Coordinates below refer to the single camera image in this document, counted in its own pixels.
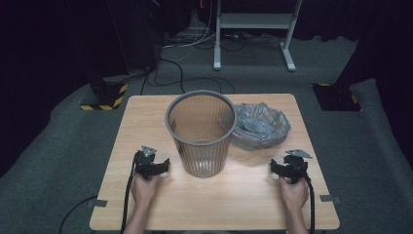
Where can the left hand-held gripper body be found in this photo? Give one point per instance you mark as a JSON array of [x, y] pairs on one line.
[[144, 165]]

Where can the grey mesh trash can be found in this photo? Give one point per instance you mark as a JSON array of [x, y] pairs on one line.
[[201, 152]]

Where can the black base with striped tape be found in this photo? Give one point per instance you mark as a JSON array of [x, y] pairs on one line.
[[107, 94], [336, 97]]

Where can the white metal stand frame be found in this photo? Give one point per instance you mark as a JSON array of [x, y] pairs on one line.
[[255, 20]]

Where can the grey plastic trash bag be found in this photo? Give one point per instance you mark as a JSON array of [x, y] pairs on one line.
[[259, 126]]

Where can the grey tape piece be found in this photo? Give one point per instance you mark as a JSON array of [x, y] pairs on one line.
[[329, 198], [97, 203]]

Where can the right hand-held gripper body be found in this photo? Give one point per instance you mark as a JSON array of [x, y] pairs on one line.
[[295, 167]]

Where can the person's right hand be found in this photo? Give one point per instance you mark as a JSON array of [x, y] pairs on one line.
[[293, 195]]

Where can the person's left hand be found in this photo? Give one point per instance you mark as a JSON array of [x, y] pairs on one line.
[[143, 190]]

